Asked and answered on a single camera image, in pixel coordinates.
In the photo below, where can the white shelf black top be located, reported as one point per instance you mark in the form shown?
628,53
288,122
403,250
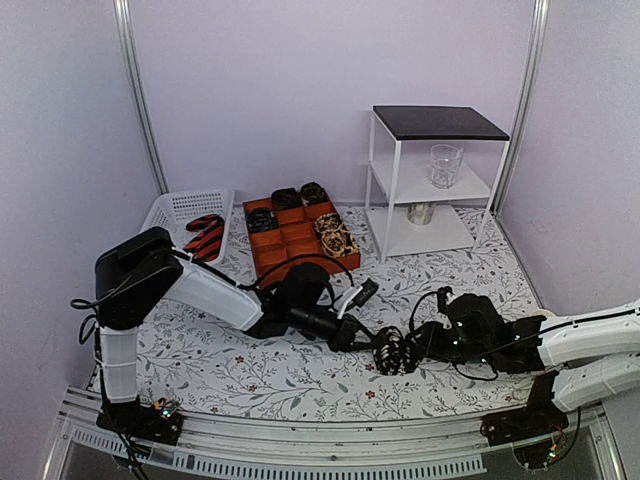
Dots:
422,197

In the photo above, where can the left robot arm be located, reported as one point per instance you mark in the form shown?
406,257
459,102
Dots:
133,277

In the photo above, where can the rolled beige patterned tie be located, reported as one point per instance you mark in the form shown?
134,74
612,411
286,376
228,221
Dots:
339,243

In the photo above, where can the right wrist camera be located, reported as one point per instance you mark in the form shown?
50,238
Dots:
442,295

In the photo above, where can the rolled dark brown tie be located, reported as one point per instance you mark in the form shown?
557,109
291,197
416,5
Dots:
285,199

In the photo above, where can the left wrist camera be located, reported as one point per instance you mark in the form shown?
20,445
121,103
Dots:
355,296

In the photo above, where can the left metal frame post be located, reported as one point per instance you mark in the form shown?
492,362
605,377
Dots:
125,30

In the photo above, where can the cream ceramic mug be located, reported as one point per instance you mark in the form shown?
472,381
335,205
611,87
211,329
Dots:
541,312

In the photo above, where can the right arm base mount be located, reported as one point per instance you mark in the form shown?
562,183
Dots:
538,417

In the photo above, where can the floral table mat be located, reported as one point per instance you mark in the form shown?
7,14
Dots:
196,359

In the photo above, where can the white plastic basket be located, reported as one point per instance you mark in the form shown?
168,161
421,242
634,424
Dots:
173,211

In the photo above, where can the rolled black beige tie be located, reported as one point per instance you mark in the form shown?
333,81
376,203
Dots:
328,222

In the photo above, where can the rolled black patterned tie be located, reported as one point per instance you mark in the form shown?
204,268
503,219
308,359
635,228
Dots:
261,220

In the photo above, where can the rolled dark olive tie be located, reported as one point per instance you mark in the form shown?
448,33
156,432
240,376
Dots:
312,193

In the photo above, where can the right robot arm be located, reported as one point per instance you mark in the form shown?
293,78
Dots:
593,355

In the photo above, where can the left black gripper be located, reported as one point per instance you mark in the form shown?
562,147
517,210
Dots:
345,339

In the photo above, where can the front metal rail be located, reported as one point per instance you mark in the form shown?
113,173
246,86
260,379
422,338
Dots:
215,446

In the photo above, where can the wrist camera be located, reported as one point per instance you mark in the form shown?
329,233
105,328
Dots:
355,296
442,295

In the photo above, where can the red black striped tie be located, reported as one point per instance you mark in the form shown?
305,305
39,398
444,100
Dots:
207,243

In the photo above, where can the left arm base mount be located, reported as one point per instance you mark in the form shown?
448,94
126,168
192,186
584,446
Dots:
159,422

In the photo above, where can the metal cup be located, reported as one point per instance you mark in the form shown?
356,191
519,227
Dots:
420,214

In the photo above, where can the metal frame post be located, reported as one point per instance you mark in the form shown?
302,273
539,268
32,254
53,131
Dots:
531,68
125,30

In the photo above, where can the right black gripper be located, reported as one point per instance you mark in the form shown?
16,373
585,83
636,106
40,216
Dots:
427,345

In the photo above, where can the black white floral tie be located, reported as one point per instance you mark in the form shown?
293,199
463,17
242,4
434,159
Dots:
394,354

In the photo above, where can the clear drinking glass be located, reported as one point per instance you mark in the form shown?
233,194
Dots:
445,163

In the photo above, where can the red wooden compartment tray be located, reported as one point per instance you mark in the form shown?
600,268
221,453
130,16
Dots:
275,252

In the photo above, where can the right metal frame post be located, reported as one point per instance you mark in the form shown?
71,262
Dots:
531,68

